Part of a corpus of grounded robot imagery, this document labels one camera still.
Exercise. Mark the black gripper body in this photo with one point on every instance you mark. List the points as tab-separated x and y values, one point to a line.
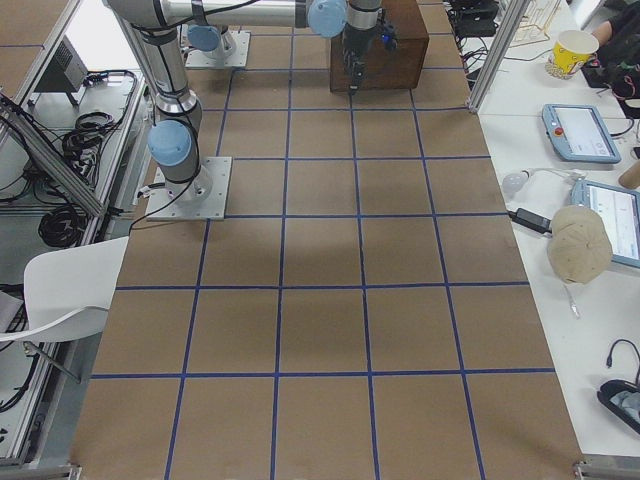
356	41

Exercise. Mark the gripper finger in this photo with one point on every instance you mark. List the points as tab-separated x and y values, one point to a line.
360	70
350	57

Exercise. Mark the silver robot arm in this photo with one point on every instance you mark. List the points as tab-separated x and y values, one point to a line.
152	29
214	41

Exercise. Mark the dark wooden drawer cabinet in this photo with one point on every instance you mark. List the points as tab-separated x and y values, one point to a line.
385	70

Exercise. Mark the white light bulb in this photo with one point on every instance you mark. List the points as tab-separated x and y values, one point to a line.
514	182

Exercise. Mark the yellow popcorn paper cup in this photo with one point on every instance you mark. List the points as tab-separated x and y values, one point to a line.
571	51

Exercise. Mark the black power adapter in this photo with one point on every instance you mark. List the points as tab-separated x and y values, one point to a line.
530	220

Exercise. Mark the blue teach pendant far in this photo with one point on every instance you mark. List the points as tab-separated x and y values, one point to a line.
578	133

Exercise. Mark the blue teach pendant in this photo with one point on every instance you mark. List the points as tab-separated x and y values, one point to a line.
578	133
619	209

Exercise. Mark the beige baseball cap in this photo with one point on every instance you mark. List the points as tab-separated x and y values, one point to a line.
579	249

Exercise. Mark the blue teach pendant near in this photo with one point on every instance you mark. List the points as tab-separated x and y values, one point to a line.
619	209

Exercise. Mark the white plastic chair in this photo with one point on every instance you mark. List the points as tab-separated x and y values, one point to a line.
68	293

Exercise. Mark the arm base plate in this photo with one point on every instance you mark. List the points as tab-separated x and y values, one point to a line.
205	198
197	60

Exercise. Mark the gold wire rack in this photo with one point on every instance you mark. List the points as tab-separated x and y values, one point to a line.
536	21

